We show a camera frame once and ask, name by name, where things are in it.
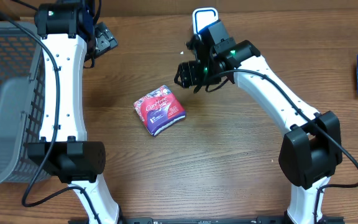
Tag pink purple sanitary pad pack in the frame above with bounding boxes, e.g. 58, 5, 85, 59
134, 85, 186, 136

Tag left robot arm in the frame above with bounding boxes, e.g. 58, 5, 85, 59
27, 1, 124, 224

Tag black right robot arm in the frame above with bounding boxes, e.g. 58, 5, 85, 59
174, 19, 342, 223

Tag white barcode scanner stand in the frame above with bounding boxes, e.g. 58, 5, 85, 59
192, 7, 219, 34

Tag grey plastic mesh basket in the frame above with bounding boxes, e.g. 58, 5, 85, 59
0, 22, 45, 184

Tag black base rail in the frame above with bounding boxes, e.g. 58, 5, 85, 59
68, 216, 345, 224

